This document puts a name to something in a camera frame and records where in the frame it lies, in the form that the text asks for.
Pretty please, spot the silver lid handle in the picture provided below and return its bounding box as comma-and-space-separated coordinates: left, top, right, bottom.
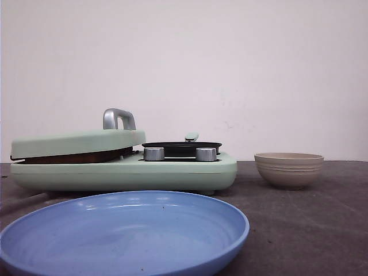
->
102, 108, 136, 130

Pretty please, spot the cream ribbed bowl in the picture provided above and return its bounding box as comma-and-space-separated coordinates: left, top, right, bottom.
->
254, 152, 324, 190

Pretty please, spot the mint green breakfast maker base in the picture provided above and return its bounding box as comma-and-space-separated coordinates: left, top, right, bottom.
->
10, 151, 237, 193

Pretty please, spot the black frying pan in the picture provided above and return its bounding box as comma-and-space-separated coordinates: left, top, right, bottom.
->
142, 141, 222, 158

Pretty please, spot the right silver control knob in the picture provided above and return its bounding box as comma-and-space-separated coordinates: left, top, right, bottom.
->
195, 147, 217, 162

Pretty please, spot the silver control knob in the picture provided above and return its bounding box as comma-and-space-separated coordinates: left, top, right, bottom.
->
143, 147, 165, 162
195, 147, 217, 162

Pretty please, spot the left silver control knob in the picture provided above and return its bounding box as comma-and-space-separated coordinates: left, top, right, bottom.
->
143, 147, 165, 162

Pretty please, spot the blue plastic plate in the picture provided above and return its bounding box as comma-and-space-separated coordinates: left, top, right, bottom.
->
1, 191, 250, 275

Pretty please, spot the mint green pan handle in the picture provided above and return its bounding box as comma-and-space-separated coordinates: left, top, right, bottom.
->
185, 132, 199, 142

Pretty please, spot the grey power cord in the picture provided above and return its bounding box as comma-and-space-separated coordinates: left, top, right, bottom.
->
0, 191, 51, 215

